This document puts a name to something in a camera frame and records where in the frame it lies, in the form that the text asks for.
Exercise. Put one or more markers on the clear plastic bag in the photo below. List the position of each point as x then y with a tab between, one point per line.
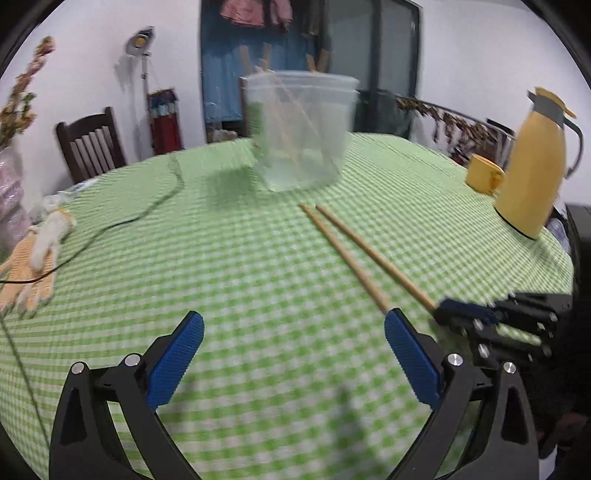
69	191

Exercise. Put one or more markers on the studio light on stand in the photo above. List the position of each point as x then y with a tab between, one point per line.
141	39

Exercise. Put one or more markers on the yellow knit glove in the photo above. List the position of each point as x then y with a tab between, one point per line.
25	277

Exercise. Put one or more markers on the grey cloth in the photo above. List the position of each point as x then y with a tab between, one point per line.
558	235

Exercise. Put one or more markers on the yellow thermos jug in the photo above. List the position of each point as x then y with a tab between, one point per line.
535	175

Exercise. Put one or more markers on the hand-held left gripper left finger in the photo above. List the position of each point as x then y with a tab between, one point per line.
175	360

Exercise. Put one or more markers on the dark wooden chair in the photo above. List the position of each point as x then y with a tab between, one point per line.
90	147
501	138

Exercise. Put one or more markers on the light wooden chopstick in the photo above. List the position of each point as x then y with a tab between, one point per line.
374	258
344	256

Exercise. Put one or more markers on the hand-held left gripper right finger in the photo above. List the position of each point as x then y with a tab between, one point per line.
411	360

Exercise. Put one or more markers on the pink white vase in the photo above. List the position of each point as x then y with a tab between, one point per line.
11	198

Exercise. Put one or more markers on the pink jacket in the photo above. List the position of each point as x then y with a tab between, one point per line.
242	13
280	11

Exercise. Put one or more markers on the group of wooden chopsticks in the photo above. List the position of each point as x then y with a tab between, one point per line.
288	124

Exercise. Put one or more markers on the sliding glass door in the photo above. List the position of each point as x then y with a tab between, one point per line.
392	46

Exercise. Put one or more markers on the red fabric holder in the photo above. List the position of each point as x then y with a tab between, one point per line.
164	122

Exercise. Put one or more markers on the yellow mug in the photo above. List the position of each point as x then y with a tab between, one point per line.
482	174

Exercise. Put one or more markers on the black bag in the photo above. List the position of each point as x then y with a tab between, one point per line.
385	115

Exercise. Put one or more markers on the green checked tablecloth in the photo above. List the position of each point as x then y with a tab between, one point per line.
231	258

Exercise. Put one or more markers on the clear plastic container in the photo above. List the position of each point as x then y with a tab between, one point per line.
323	138

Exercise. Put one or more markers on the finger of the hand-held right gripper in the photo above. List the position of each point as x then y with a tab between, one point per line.
466	310
508	344

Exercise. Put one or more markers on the tall dried flowers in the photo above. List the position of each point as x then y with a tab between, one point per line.
23	92

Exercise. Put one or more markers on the white knit glove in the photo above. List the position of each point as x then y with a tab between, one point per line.
53	235

